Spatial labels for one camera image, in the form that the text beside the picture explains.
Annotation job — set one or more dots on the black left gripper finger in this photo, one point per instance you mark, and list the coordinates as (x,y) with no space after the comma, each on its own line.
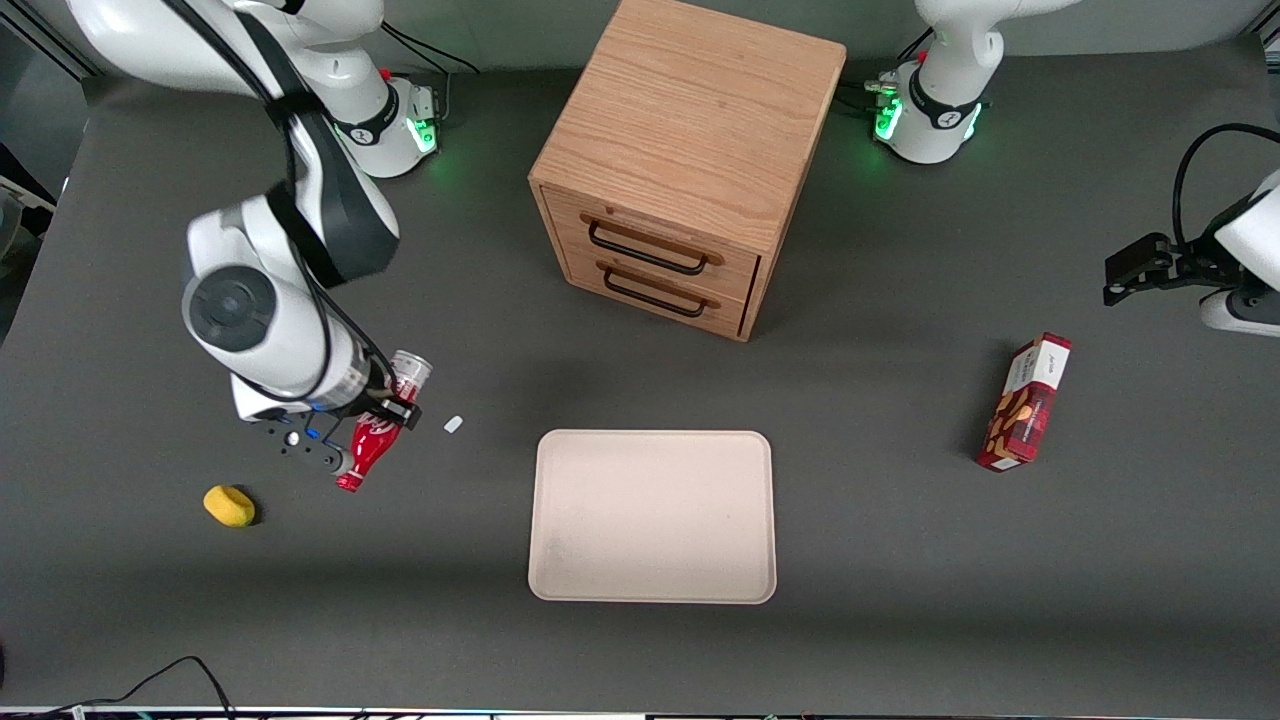
(1135,289)
(1140,258)

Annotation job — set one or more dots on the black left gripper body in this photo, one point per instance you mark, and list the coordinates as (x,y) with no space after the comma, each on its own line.
(1188,267)

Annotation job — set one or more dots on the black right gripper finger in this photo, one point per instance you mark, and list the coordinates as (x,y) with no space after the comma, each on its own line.
(400,413)

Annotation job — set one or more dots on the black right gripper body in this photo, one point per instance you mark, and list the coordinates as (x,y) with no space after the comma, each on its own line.
(381,397)

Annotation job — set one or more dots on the red coke bottle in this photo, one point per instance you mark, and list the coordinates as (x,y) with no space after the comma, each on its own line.
(372,445)

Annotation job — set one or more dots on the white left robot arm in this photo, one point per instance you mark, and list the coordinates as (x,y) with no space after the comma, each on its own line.
(950,60)

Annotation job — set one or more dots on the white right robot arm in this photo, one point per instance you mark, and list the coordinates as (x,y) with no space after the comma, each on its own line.
(260,320)

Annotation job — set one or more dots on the beige plastic tray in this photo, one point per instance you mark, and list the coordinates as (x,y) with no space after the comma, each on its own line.
(650,515)

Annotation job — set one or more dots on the red cookie box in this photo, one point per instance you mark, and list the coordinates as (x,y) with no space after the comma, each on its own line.
(1025,405)

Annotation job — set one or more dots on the yellow lemon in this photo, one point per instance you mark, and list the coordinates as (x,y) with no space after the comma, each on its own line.
(229,506)

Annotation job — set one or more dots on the wooden drawer front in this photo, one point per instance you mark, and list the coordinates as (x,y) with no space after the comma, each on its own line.
(640,300)
(650,235)

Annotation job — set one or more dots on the wooden drawer cabinet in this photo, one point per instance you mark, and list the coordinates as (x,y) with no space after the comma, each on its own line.
(690,110)

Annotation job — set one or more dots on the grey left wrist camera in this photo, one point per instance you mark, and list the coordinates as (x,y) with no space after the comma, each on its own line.
(1240,315)

